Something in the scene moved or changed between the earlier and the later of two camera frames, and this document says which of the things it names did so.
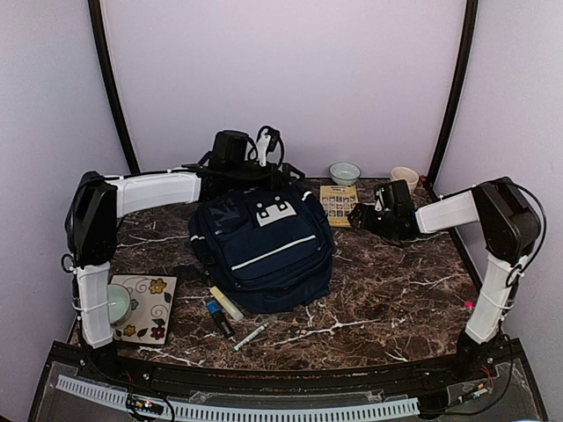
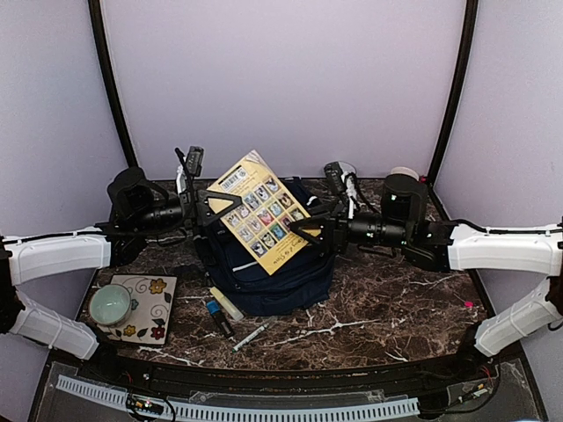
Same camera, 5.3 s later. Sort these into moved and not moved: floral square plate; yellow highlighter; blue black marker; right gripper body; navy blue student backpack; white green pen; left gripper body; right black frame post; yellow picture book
Moved: right gripper body; yellow picture book; left gripper body
Not moved: floral square plate; navy blue student backpack; right black frame post; blue black marker; white green pen; yellow highlighter
